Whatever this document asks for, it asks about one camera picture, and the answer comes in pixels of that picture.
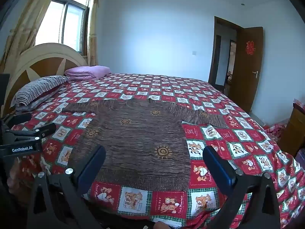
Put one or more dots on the cream and brown headboard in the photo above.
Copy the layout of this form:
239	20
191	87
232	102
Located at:
45	63

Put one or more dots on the yellow curtain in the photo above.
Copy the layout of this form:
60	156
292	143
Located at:
26	23
93	28

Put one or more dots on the black panel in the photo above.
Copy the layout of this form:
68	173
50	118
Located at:
4	88

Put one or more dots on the grey striped pillow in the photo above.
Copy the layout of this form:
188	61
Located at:
35	88

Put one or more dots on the brown knitted sweater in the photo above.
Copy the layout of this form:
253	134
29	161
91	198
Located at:
143	136

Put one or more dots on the brown door frame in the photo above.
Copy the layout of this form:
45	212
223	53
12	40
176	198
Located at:
212	52

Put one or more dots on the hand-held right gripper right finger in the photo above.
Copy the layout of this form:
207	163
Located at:
219	169

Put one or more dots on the red cloth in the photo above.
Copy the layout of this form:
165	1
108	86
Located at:
276	130

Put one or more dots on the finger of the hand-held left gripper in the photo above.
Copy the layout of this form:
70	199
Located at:
40	129
19	118

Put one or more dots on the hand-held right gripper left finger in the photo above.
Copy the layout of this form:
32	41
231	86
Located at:
91	165

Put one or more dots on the red door decoration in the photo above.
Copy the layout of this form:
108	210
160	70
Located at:
250	47

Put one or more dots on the brown wooden door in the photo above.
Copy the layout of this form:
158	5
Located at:
247	81

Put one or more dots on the brown cardboard box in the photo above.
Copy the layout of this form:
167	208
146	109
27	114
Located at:
294	128

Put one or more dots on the red checked printed blanket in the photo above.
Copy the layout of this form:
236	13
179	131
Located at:
214	95

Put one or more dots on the folded pink blanket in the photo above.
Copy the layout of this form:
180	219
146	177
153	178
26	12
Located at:
87	71

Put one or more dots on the window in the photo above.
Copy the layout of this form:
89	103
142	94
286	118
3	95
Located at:
71	21

